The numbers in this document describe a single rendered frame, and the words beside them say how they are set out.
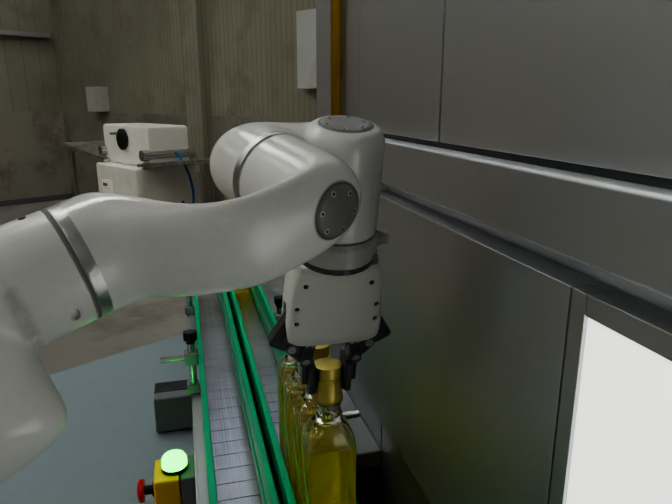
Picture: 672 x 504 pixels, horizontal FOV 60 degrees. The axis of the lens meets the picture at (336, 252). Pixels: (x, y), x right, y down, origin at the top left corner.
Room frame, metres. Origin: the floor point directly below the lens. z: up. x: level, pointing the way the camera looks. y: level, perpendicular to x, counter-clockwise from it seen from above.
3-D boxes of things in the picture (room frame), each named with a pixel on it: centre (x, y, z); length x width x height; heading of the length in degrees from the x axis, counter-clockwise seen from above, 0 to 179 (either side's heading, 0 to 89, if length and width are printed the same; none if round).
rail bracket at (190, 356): (1.05, 0.31, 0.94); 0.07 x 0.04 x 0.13; 105
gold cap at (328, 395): (0.60, 0.01, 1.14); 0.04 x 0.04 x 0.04
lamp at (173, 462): (0.88, 0.28, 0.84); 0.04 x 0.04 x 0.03
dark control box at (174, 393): (1.15, 0.36, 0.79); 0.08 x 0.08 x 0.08; 15
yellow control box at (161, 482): (0.88, 0.29, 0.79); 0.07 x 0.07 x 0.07; 15
